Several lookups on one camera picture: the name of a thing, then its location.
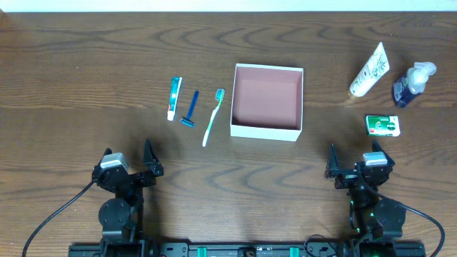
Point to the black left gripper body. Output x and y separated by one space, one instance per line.
133 178

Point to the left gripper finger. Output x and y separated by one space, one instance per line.
150 160
107 152

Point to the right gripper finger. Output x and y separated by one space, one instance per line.
332 166
376 147

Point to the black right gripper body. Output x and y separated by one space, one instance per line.
351 175

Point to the green white soap box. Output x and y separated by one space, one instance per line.
383 126

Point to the blue soap pump bottle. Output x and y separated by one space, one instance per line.
412 83

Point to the green white toothpaste tube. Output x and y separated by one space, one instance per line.
173 97

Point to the white lotion tube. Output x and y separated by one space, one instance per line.
376 66

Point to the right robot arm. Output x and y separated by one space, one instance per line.
370 214

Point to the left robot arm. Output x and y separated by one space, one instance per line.
122 216

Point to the blue disposable razor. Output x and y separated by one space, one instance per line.
187 120

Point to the white cardboard box pink inside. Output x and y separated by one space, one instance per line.
267 102

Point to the green white toothbrush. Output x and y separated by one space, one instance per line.
219 97

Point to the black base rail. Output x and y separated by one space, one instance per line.
316 247

